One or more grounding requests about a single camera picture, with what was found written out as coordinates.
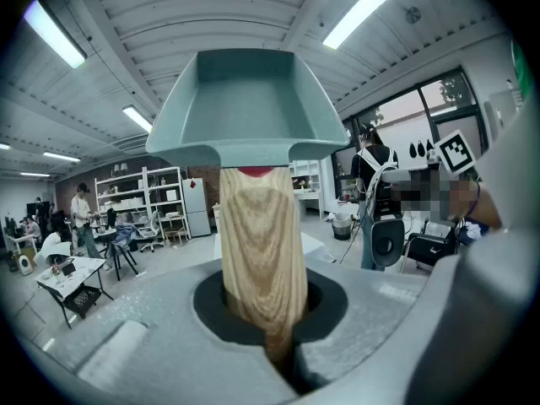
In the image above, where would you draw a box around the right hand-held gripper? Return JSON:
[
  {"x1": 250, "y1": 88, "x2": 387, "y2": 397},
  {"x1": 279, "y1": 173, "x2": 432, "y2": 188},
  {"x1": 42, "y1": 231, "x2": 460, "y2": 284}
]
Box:
[{"x1": 383, "y1": 128, "x2": 478, "y2": 185}]

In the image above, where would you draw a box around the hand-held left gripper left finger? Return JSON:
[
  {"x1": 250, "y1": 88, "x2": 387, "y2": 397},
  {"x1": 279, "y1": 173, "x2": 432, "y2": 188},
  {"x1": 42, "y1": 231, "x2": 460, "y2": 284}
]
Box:
[{"x1": 29, "y1": 262, "x2": 299, "y2": 405}]

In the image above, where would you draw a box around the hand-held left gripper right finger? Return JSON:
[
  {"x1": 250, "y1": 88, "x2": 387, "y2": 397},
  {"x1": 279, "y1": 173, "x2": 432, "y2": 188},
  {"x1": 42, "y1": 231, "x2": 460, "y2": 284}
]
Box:
[{"x1": 290, "y1": 266, "x2": 429, "y2": 396}]

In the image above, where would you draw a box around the person's right forearm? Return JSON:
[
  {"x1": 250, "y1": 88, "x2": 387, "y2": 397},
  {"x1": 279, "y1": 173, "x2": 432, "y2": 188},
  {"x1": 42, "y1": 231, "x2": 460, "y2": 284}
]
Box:
[{"x1": 449, "y1": 177, "x2": 504, "y2": 232}]

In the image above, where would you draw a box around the black framed window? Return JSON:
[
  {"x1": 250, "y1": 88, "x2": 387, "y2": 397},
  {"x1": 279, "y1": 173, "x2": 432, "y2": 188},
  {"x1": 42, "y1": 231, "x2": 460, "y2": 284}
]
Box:
[{"x1": 332, "y1": 67, "x2": 490, "y2": 185}]

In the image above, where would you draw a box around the grey waste basket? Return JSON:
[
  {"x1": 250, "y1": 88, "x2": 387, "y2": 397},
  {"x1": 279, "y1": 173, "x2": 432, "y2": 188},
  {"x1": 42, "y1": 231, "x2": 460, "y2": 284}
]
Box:
[{"x1": 331, "y1": 212, "x2": 354, "y2": 240}]

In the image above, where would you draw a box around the black armchair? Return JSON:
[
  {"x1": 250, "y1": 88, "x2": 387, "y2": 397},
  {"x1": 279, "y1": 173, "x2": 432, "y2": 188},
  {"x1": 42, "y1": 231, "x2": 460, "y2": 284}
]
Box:
[{"x1": 400, "y1": 219, "x2": 459, "y2": 269}]

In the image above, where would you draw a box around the black metal chair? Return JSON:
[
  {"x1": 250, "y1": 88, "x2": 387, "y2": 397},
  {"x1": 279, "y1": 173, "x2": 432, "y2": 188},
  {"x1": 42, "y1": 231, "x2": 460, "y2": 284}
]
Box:
[{"x1": 107, "y1": 242, "x2": 138, "y2": 281}]

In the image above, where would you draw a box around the black mesh basket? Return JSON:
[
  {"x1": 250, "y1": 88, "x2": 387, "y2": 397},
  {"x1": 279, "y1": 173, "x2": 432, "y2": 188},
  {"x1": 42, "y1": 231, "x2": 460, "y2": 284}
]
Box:
[{"x1": 62, "y1": 287, "x2": 102, "y2": 318}]

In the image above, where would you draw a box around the marble pattern folding table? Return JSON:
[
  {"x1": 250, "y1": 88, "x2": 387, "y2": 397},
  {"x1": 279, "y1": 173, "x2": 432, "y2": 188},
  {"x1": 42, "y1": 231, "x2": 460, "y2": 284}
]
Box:
[{"x1": 35, "y1": 256, "x2": 115, "y2": 331}]

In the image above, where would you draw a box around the small wooden top table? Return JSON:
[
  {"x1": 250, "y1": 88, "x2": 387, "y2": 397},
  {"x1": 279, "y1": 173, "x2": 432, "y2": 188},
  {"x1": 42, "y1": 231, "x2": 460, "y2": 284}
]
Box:
[{"x1": 162, "y1": 215, "x2": 186, "y2": 245}]

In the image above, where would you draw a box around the white office chair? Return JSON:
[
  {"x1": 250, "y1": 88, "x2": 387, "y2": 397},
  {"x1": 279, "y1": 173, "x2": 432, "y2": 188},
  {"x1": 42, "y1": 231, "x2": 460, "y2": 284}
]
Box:
[{"x1": 138, "y1": 209, "x2": 165, "y2": 253}]

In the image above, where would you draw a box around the blue clothes pile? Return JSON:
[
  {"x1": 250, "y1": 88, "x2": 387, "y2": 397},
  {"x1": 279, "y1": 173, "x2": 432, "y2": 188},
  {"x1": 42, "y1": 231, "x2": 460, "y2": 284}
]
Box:
[{"x1": 110, "y1": 224, "x2": 138, "y2": 249}]

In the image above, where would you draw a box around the pale grey refrigerator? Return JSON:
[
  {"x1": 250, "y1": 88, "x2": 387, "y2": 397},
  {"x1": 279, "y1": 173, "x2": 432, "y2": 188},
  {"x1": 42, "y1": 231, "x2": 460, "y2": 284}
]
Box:
[{"x1": 181, "y1": 177, "x2": 212, "y2": 239}]

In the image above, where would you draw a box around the white metal shelving unit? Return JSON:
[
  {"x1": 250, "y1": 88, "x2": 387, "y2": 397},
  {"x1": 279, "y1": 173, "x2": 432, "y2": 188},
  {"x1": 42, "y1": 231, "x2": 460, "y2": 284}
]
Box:
[
  {"x1": 143, "y1": 165, "x2": 192, "y2": 240},
  {"x1": 94, "y1": 167, "x2": 149, "y2": 235}
]

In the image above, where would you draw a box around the white hutch cabinet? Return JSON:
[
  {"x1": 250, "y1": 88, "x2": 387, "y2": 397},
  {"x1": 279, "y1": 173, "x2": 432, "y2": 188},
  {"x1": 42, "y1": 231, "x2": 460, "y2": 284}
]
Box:
[{"x1": 289, "y1": 158, "x2": 327, "y2": 219}]

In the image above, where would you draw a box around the purple bracelet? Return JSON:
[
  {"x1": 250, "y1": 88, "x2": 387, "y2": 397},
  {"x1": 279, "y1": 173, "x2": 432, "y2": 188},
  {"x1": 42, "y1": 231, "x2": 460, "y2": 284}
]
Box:
[{"x1": 466, "y1": 179, "x2": 483, "y2": 221}]

